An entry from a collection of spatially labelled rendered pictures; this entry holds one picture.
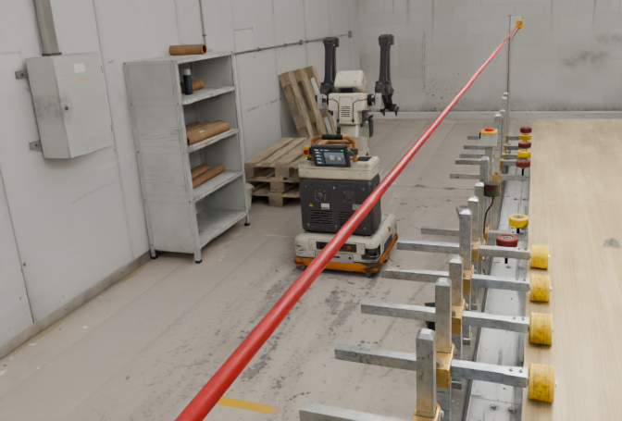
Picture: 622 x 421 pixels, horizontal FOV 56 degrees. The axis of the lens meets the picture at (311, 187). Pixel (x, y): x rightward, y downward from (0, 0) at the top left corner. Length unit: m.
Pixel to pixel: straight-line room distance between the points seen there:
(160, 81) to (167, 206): 0.95
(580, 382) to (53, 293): 3.28
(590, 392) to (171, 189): 3.55
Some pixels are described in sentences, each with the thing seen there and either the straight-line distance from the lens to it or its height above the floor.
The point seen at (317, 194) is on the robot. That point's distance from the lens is 4.16.
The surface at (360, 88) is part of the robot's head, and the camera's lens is 4.32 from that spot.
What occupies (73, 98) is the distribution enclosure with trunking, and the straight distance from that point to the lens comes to 3.84.
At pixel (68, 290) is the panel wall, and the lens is 4.24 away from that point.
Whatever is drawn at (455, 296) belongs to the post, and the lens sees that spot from 1.73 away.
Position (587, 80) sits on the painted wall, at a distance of 10.09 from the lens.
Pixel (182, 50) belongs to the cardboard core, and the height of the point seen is 1.59.
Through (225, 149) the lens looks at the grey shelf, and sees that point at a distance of 5.28.
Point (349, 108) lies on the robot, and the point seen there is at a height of 1.13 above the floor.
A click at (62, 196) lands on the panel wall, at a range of 4.11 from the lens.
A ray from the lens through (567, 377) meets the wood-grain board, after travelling 1.62.
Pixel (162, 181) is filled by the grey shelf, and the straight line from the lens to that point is 4.60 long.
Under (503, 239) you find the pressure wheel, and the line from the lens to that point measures 2.41.
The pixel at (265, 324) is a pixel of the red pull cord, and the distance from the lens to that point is 0.28.
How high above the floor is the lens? 1.78
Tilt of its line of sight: 16 degrees down
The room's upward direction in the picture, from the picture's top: 4 degrees counter-clockwise
